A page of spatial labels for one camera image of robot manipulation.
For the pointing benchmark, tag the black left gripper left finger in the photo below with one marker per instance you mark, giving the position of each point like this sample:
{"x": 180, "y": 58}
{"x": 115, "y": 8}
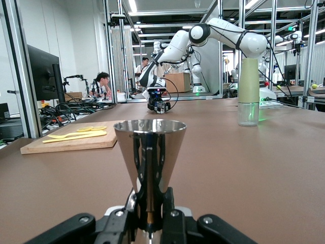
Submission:
{"x": 83, "y": 226}

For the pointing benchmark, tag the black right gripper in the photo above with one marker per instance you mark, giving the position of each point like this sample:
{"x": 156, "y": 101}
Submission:
{"x": 156, "y": 96}

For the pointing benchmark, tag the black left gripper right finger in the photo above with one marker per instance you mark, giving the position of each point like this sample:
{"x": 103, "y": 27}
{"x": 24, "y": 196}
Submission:
{"x": 215, "y": 226}

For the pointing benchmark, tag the clear glass measuring cup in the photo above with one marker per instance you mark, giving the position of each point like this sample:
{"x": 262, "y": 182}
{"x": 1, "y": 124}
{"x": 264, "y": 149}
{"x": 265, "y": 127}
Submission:
{"x": 160, "y": 108}

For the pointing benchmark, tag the steel cone jigger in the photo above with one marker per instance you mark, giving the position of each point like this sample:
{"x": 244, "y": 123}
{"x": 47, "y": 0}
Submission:
{"x": 149, "y": 152}

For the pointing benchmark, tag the small black robot arm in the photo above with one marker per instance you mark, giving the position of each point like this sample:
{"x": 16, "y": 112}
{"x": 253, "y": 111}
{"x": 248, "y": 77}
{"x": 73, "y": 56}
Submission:
{"x": 76, "y": 76}

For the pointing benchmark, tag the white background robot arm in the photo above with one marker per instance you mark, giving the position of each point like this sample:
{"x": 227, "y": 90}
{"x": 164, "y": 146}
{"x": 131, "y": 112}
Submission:
{"x": 196, "y": 68}
{"x": 294, "y": 36}

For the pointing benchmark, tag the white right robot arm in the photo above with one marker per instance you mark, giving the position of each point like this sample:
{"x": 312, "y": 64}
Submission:
{"x": 223, "y": 33}

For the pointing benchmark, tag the cardboard box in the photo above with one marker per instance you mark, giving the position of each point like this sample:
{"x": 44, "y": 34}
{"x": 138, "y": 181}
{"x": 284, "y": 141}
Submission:
{"x": 177, "y": 82}

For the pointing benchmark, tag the standing person light shirt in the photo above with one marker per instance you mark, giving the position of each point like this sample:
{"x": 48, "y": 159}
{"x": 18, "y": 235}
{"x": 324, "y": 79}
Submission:
{"x": 143, "y": 66}

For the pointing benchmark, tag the seated person black hair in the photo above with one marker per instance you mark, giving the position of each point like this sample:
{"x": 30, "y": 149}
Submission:
{"x": 101, "y": 84}

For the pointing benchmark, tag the beige mesh curtain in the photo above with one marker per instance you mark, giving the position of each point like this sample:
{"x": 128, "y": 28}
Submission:
{"x": 118, "y": 58}

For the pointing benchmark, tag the yellow plastic knife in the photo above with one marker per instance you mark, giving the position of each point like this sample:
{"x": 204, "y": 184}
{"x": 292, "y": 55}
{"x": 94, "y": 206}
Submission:
{"x": 99, "y": 133}

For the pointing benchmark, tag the wooden cutting board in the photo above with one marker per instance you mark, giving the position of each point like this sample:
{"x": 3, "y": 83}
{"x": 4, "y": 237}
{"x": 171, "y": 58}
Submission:
{"x": 76, "y": 147}

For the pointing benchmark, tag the olive green bottle clear base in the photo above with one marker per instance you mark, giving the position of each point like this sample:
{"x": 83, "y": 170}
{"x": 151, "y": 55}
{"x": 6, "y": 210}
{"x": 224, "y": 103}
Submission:
{"x": 248, "y": 84}

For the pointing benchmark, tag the yellow plastic fork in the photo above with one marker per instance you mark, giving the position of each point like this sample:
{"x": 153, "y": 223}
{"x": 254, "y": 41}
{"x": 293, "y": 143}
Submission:
{"x": 56, "y": 136}

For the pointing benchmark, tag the black computer monitor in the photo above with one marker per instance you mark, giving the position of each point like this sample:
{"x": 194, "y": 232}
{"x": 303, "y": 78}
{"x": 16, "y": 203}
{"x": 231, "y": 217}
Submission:
{"x": 43, "y": 73}

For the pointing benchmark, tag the small black monitor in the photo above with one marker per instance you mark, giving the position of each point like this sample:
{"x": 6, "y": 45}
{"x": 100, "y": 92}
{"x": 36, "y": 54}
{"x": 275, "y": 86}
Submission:
{"x": 290, "y": 72}

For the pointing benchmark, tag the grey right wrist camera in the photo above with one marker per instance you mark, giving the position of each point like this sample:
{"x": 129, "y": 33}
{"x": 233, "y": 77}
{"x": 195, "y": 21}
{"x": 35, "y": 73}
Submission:
{"x": 157, "y": 89}

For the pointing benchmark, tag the aluminium frame post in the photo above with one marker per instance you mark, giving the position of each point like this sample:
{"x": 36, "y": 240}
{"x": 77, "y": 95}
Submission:
{"x": 111, "y": 63}
{"x": 23, "y": 76}
{"x": 310, "y": 63}

